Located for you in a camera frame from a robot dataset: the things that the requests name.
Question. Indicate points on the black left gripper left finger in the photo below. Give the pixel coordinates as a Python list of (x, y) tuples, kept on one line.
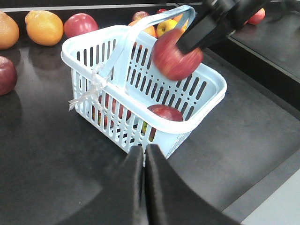
[(119, 201)]

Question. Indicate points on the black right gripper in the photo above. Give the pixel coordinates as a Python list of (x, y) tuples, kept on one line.
[(216, 20)]

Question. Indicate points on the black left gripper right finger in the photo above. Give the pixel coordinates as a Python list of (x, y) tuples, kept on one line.
[(170, 201)]

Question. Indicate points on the dark red apple edge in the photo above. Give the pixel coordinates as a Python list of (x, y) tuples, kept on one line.
[(170, 61)]

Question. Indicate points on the dark red apple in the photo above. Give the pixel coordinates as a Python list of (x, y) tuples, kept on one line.
[(166, 112), (114, 107)]

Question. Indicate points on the light blue plastic basket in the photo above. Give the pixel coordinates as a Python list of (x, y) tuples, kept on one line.
[(117, 61)]

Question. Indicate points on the dark red apple front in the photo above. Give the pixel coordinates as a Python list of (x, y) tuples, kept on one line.
[(114, 107)]

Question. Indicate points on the orange near pepper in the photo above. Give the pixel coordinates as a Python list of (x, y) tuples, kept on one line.
[(149, 30)]

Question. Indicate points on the black wooden display table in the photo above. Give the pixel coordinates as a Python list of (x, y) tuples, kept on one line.
[(244, 158)]

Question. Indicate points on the red-yellow small apple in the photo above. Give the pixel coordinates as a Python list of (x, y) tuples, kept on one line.
[(139, 15)]

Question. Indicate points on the red apple by oranges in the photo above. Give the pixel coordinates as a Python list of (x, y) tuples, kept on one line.
[(78, 24)]

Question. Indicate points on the red apple beside yellow fruit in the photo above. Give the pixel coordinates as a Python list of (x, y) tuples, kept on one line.
[(8, 76)]

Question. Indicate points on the orange fruit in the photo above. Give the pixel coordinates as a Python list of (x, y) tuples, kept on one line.
[(44, 27), (9, 31)]

